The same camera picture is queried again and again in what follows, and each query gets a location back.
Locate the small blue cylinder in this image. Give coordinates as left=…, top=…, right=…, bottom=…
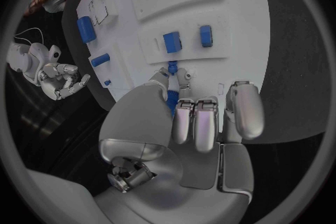
left=90, top=53, right=111, bottom=67

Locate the white task board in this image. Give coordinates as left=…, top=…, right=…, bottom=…
left=76, top=0, right=272, bottom=104

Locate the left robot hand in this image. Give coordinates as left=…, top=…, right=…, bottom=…
left=93, top=67, right=265, bottom=224

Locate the narrow blue block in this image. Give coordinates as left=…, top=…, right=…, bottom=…
left=199, top=25, right=214, bottom=48

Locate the large blue cylinder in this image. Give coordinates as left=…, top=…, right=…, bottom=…
left=76, top=16, right=97, bottom=44

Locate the wide blue block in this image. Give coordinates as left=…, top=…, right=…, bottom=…
left=162, top=31, right=184, bottom=54

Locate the white cable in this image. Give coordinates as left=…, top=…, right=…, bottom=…
left=13, top=27, right=45, bottom=44

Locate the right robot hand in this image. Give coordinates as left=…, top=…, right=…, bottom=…
left=37, top=63, right=91, bottom=101

